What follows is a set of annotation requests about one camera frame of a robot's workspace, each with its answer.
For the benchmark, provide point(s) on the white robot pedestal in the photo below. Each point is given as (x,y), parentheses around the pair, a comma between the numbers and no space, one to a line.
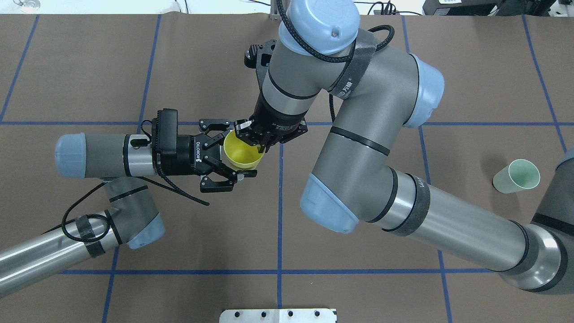
(292,315)

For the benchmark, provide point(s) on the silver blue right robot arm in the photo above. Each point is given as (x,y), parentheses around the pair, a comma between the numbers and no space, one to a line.
(322,47)

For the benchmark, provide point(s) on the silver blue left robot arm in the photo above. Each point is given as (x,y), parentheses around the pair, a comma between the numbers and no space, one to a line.
(120,208)

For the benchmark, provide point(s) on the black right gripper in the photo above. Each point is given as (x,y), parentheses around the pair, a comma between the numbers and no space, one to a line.
(279,122)

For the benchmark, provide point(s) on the aluminium frame post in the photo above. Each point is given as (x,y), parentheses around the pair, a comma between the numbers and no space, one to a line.
(274,11)

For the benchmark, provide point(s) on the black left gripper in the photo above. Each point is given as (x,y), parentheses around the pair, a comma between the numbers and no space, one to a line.
(185,154)

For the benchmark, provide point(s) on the yellow plastic cup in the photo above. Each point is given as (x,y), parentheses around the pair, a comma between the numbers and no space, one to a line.
(240,154)

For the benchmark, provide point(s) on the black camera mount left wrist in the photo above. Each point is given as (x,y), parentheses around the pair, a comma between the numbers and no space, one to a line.
(165,133)

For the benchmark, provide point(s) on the light green plastic cup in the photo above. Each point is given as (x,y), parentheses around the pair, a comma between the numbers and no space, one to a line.
(518,176)

